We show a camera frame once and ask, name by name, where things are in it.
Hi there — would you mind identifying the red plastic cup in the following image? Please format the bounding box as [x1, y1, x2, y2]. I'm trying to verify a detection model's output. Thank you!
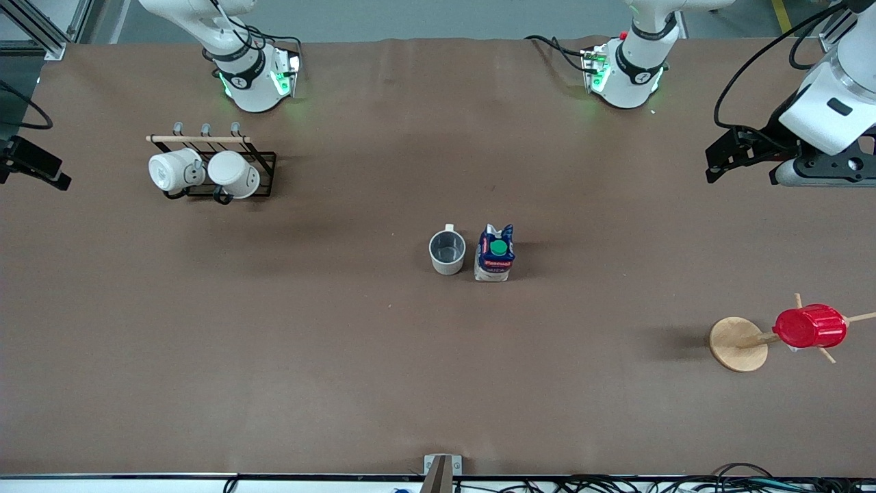
[773, 303, 849, 349]

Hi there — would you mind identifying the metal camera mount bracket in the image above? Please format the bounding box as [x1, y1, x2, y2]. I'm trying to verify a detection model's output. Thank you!
[419, 453, 463, 493]

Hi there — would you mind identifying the white mug with round print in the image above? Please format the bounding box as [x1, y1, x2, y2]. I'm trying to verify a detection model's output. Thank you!
[148, 147, 207, 194]

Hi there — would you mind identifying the wooden cup tree stand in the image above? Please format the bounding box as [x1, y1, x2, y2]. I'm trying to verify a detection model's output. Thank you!
[708, 293, 876, 373]

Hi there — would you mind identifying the black wire mug rack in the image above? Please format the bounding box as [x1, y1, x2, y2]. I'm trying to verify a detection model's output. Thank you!
[145, 121, 278, 205]

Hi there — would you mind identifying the black cable tangle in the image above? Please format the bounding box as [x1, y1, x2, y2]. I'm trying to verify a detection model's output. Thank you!
[544, 463, 876, 493]

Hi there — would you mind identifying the grey ceramic mug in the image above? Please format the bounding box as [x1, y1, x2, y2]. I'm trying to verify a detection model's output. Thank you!
[428, 223, 467, 277]

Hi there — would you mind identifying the blue white milk carton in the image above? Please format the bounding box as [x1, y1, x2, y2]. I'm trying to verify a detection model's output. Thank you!
[474, 223, 516, 283]

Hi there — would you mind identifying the aluminium frame profile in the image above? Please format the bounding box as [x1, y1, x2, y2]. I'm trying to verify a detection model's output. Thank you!
[0, 0, 93, 62]
[817, 5, 851, 53]

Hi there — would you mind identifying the black base power cable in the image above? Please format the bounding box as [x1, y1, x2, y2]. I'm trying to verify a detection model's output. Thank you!
[245, 26, 303, 64]
[524, 34, 597, 74]

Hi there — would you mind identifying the plain white mug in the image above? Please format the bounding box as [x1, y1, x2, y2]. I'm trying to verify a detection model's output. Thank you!
[207, 150, 261, 200]

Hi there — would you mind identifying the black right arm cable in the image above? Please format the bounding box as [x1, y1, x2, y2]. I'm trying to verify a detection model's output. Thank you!
[0, 0, 269, 132]

